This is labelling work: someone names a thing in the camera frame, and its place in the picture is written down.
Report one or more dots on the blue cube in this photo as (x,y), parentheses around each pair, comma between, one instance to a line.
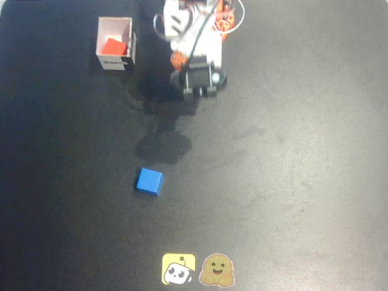
(149,181)

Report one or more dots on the orange and white robot arm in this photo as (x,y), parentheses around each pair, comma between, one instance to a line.
(175,18)

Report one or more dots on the red cube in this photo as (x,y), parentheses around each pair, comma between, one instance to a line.
(114,48)

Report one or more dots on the hugging face emoji sticker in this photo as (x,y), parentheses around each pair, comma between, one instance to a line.
(217,270)

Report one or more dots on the white cardboard box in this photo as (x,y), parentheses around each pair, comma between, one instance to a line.
(114,65)

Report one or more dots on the black table mat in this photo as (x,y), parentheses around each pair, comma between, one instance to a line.
(272,151)

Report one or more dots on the yellow robot sticker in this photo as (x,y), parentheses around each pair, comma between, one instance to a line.
(178,269)

